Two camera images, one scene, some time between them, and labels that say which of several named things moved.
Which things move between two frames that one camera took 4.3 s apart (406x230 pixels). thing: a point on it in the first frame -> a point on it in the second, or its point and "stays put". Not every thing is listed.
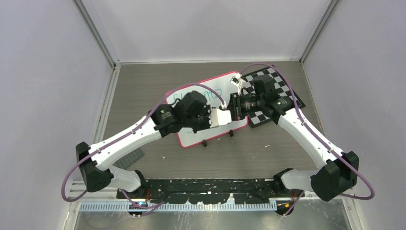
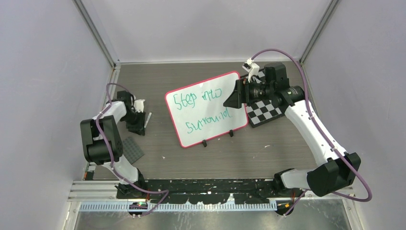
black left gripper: [207, 111] -> [138, 128]
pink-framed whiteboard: [217, 91] stays put
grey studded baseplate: [127, 161] stays put
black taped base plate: [209, 191] stays put
